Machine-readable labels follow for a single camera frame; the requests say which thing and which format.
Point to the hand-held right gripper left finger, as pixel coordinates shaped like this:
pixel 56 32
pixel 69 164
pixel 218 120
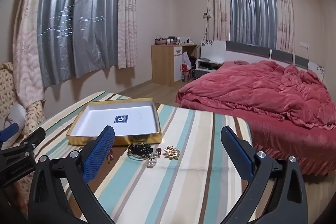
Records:
pixel 97 153

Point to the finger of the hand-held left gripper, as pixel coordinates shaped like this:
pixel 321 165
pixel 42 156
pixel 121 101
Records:
pixel 29 144

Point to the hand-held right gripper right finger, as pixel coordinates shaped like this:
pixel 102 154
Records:
pixel 241 150

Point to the small red figurine charm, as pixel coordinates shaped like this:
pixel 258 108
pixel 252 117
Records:
pixel 110 155

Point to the gold shallow cardboard box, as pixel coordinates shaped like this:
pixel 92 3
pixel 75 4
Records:
pixel 115 119

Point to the clear crystal brooch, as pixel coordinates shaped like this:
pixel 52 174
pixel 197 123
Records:
pixel 151 161

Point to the floral sofa cover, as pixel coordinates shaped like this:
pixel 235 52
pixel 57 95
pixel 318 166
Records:
pixel 15 98

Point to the dark red earring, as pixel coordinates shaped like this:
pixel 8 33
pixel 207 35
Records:
pixel 158 151

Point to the bed with red duvet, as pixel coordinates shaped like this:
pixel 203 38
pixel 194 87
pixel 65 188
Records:
pixel 262 92

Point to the striped tablecloth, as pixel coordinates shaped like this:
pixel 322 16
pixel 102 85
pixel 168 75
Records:
pixel 168 161

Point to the white nightstand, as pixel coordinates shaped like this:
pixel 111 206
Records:
pixel 207 66

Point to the grey white bed headboard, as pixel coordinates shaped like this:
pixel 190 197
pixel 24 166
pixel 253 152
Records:
pixel 262 50

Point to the white plastic bag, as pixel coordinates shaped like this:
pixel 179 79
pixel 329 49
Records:
pixel 185 58

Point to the wooden cabinet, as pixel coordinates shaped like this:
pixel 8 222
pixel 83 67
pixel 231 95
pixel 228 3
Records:
pixel 165 64

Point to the red handbag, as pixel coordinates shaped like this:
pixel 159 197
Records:
pixel 160 40

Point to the large grey floral curtain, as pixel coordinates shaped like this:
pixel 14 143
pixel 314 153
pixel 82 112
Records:
pixel 68 19

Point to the small grey floral curtain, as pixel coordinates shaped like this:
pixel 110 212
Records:
pixel 252 6

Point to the wall power outlet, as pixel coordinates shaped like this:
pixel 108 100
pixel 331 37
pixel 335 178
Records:
pixel 304 44

